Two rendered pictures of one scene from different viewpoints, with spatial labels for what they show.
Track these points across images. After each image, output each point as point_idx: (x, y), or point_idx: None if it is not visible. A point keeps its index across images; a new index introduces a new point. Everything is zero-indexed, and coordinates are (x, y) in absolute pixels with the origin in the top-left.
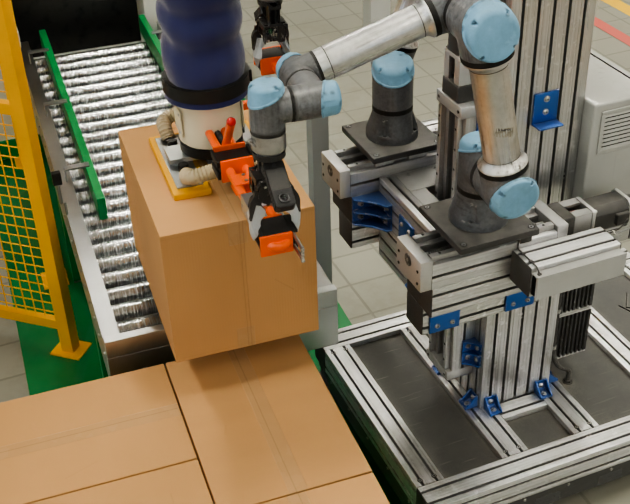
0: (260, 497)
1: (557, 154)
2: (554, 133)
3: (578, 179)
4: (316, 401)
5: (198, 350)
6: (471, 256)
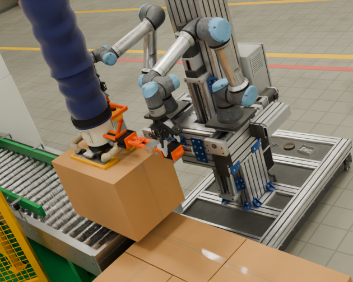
0: (212, 272)
1: None
2: None
3: None
4: (201, 228)
5: (144, 231)
6: (237, 132)
